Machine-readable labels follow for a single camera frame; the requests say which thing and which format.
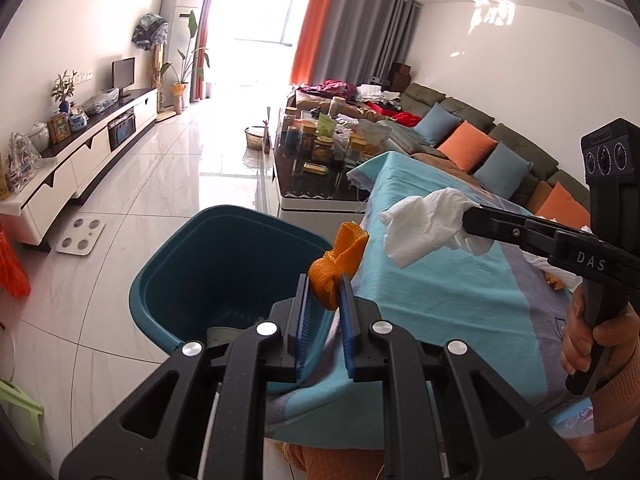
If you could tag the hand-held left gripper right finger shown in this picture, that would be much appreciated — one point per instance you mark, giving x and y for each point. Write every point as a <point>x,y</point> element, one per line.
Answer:
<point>348,325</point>

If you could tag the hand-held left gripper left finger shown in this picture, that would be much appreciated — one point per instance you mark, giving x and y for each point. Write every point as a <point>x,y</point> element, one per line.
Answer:
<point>303,320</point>

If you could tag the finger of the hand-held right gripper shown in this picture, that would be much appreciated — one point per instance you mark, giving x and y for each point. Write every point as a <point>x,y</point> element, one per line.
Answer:
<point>567,228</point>
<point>500,225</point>

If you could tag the orange peel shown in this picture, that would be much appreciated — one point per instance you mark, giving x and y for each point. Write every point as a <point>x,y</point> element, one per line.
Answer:
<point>345,252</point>

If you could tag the white tissue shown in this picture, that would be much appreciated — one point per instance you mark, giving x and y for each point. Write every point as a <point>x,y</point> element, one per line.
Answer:
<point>420,230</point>

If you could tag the teal plastic trash bin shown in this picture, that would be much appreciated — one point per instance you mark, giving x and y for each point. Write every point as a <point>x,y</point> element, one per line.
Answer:
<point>225,260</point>

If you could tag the person's right forearm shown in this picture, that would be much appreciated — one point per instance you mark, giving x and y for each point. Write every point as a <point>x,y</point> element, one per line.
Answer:
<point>620,410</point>

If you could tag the person's right hand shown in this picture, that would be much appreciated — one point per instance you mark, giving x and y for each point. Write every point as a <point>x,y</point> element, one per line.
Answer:
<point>622,335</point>

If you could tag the orange cushion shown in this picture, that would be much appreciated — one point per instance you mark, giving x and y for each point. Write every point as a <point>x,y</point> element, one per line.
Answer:
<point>467,147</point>
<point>560,205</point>

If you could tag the blue cushion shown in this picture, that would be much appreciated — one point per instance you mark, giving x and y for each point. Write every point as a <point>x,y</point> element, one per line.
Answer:
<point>502,170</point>
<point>437,125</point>

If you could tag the grey-green sofa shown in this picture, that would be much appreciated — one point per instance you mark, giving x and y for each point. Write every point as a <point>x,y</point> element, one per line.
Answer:
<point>510,140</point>

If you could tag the blue striped blanket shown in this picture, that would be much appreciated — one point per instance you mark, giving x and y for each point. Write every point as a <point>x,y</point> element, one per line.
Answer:
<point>450,300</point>

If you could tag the black-topped white coffee table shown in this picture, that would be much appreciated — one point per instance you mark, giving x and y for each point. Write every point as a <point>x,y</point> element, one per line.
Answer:
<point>310,195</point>

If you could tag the person's pink knit sweater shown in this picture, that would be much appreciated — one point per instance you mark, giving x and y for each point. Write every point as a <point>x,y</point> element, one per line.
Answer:
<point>330,462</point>

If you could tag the red cloth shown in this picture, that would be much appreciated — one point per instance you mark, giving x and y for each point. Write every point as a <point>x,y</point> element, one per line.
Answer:
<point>405,119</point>

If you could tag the group of jars and packets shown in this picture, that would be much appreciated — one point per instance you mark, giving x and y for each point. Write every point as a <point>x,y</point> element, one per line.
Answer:
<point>320,135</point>

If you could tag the wicker basket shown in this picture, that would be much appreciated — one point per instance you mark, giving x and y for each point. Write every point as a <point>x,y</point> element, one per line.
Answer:
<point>255,139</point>

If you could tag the pile of clothes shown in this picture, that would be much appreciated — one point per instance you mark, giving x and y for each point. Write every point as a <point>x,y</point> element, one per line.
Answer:
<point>340,92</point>

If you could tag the white bathroom scale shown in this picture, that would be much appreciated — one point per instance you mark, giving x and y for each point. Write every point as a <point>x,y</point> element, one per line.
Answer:
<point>80,236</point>

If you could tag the orange and grey curtain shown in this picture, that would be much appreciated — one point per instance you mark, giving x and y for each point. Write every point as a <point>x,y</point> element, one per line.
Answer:
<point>205,20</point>
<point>350,35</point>

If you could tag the black built-in appliance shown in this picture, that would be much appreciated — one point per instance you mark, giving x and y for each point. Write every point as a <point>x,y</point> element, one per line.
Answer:
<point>121,130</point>

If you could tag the white TV stand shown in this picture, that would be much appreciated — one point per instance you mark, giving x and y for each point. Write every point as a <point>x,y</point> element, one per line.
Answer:
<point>85,160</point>

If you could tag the tall green potted plant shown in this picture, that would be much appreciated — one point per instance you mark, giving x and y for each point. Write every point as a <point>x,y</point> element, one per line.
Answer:
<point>187,62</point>

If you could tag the bright window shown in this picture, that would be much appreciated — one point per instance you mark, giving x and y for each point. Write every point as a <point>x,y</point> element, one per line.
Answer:
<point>260,35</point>

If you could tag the orange plastic bag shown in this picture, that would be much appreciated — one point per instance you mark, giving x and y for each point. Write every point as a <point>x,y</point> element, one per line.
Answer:
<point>12,265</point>

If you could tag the plastic-wrapped tray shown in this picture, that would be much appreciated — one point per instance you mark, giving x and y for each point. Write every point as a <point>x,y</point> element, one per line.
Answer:
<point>100,102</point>

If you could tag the green plastic stool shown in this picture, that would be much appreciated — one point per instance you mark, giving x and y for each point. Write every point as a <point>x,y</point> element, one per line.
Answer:
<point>20,415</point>

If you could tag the blue and white ceramic pot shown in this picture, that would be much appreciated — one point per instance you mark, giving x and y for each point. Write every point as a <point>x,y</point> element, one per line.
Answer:
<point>78,121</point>

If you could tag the small black monitor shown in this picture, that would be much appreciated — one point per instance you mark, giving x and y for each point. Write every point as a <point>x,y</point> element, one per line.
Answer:
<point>123,74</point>

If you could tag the white standing air conditioner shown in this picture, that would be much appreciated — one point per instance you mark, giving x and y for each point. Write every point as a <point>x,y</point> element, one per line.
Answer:
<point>182,30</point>

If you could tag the plastic-wrapped ship model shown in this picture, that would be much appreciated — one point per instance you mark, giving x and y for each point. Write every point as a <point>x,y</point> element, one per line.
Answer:
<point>22,165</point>

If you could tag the white ceramic jar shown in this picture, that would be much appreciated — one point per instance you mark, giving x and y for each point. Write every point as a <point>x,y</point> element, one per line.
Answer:
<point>37,137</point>

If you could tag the cloth-covered standing fan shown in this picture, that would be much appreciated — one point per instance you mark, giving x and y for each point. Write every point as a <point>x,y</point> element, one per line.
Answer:
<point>149,32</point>

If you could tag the yellow decorated box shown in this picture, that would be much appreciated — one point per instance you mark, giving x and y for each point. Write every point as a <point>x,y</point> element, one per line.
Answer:
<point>3,180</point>

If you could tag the small plant in blue vase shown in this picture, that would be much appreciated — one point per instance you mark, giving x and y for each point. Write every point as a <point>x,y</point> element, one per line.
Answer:
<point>63,91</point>

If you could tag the wooden picture frame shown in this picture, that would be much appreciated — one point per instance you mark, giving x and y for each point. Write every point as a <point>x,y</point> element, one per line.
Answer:
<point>60,127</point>

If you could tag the white wall socket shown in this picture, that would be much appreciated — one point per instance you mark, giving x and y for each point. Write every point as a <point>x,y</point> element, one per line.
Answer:
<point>85,75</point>

